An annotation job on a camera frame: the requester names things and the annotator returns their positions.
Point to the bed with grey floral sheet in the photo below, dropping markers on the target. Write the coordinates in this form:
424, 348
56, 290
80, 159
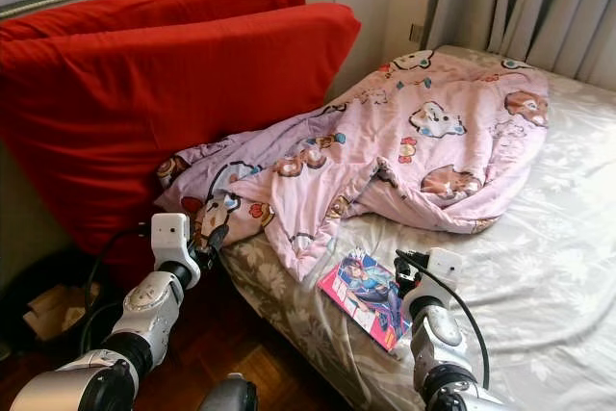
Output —
529, 267

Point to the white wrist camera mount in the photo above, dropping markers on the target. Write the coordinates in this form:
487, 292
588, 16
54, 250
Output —
443, 267
170, 235

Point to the pink cartoon print blanket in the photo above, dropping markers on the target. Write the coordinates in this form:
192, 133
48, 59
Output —
404, 132

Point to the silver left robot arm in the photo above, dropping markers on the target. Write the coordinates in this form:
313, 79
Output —
154, 315

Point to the flat red pillow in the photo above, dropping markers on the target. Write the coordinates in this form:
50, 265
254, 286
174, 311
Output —
154, 7

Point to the black waste bin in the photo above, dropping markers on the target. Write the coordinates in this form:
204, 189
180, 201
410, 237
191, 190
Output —
10, 326

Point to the large red pillow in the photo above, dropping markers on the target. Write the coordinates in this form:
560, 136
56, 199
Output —
173, 113

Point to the silver robot left leg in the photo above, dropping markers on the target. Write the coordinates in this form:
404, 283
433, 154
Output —
231, 394

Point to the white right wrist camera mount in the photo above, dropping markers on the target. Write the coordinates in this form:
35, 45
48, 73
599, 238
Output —
443, 267

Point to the wall socket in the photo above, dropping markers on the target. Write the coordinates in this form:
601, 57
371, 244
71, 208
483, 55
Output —
416, 33

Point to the crumpled brown paper waste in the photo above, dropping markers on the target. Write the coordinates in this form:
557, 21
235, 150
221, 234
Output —
58, 310

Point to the colourful comic book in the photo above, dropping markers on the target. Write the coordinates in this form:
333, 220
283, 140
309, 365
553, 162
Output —
371, 295

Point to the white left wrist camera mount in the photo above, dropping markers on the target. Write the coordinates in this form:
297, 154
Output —
170, 235

